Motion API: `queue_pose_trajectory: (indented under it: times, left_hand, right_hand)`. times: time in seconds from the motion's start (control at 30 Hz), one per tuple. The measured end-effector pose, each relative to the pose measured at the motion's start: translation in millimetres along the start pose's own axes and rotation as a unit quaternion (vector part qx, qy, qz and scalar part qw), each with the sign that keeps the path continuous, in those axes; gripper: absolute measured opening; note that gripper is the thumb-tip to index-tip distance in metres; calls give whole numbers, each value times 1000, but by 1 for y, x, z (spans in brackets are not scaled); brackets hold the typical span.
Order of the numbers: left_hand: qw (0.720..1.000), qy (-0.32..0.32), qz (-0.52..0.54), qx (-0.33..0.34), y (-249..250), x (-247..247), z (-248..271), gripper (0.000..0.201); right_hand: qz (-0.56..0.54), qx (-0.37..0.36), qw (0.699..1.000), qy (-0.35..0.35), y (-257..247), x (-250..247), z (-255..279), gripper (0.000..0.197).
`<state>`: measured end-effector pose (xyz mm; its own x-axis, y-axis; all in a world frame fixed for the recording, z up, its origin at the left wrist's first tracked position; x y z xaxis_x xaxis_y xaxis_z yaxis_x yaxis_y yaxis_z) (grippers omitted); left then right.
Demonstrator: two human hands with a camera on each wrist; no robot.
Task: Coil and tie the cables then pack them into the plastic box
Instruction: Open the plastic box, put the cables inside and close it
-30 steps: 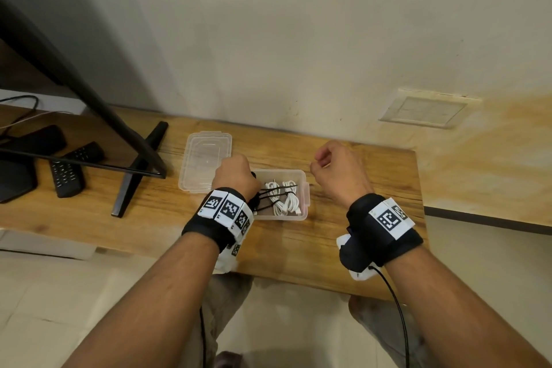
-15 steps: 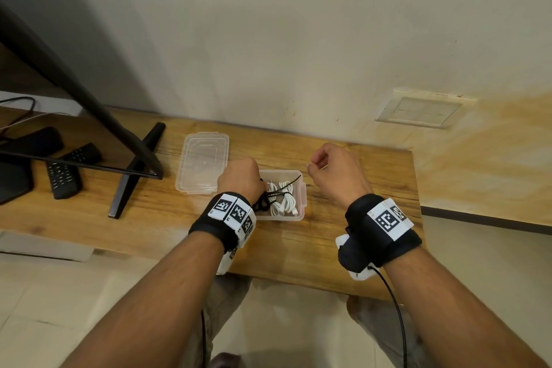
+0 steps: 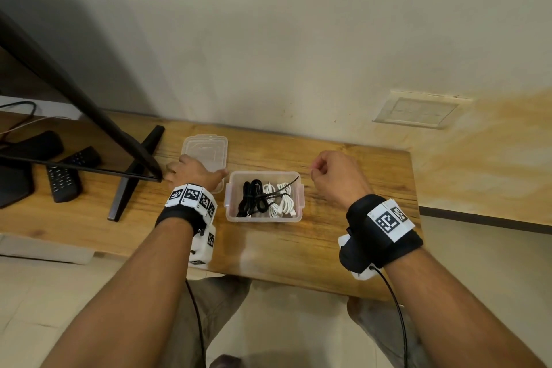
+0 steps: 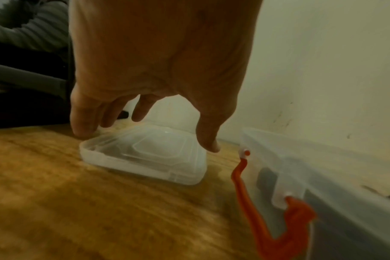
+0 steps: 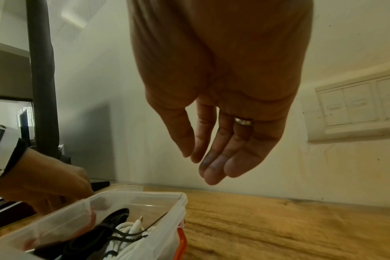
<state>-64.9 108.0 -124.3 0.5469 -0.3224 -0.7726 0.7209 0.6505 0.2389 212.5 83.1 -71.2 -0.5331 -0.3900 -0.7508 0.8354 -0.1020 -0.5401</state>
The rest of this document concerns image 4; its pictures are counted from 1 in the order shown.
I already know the person's left hand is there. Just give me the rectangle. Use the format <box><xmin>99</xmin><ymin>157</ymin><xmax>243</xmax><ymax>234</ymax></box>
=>
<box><xmin>69</xmin><ymin>0</ymin><xmax>264</xmax><ymax>153</ymax></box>

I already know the transparent plastic box lid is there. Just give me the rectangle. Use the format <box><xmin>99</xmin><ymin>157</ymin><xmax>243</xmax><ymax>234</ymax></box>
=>
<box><xmin>78</xmin><ymin>123</ymin><xmax>209</xmax><ymax>186</ymax></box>

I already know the transparent plastic box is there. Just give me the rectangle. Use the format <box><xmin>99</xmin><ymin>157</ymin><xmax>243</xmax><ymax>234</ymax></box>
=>
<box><xmin>230</xmin><ymin>126</ymin><xmax>390</xmax><ymax>260</ymax></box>

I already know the black television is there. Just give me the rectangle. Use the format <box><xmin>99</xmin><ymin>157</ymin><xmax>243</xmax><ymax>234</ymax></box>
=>
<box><xmin>0</xmin><ymin>0</ymin><xmax>77</xmax><ymax>129</ymax></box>

